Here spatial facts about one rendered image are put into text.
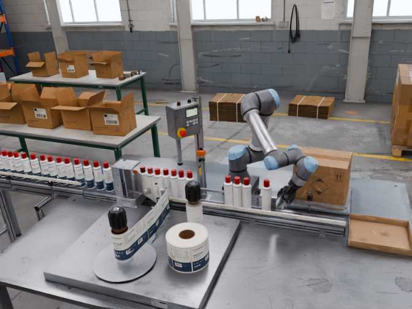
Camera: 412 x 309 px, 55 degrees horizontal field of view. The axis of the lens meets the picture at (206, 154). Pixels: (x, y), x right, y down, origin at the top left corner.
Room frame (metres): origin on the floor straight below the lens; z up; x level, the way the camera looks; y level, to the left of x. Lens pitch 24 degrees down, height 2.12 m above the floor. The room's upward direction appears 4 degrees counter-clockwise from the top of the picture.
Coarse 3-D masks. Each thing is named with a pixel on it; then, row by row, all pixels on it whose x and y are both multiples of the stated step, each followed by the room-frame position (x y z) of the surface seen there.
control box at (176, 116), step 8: (168, 104) 2.16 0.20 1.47; (176, 104) 2.15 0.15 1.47; (184, 104) 2.14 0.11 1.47; (192, 104) 2.15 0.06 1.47; (168, 112) 2.13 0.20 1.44; (176, 112) 2.08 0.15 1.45; (184, 112) 2.11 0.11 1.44; (168, 120) 2.14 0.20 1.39; (176, 120) 2.08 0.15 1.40; (184, 120) 2.10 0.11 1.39; (168, 128) 2.14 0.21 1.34; (176, 128) 2.08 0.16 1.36; (184, 128) 2.10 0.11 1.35; (192, 128) 2.13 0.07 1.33; (176, 136) 2.08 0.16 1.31
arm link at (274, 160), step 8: (248, 96) 2.13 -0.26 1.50; (256, 96) 2.13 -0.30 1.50; (248, 104) 2.08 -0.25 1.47; (256, 104) 2.10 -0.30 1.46; (248, 112) 2.05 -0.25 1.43; (256, 112) 2.06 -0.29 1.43; (248, 120) 2.04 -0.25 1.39; (256, 120) 2.01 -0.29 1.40; (256, 128) 1.98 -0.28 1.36; (264, 128) 1.97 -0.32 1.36; (256, 136) 1.96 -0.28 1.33; (264, 136) 1.93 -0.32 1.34; (264, 144) 1.90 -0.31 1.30; (272, 144) 1.89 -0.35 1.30; (264, 152) 1.88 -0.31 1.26; (272, 152) 1.85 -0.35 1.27; (264, 160) 1.85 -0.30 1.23; (272, 160) 1.81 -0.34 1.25; (280, 160) 1.82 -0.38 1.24; (288, 160) 1.83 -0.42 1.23; (272, 168) 1.80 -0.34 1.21
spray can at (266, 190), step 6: (264, 180) 1.90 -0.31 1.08; (264, 186) 1.89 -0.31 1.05; (270, 186) 1.90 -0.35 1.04; (264, 192) 1.88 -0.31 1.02; (270, 192) 1.89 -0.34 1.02; (264, 198) 1.88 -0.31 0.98; (270, 198) 1.89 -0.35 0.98; (264, 204) 1.88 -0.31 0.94; (270, 204) 1.89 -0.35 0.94; (270, 210) 1.89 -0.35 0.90
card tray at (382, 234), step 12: (360, 216) 1.83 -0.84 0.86; (372, 216) 1.81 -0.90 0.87; (360, 228) 1.75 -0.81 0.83; (372, 228) 1.75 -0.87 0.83; (384, 228) 1.74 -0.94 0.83; (396, 228) 1.73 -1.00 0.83; (408, 228) 1.71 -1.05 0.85; (348, 240) 1.65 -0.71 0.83; (360, 240) 1.65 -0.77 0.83; (372, 240) 1.64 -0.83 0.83; (384, 240) 1.64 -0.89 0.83; (396, 240) 1.63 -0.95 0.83; (408, 240) 1.62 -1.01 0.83; (384, 252) 1.55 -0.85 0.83; (396, 252) 1.53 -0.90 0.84; (408, 252) 1.51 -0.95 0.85
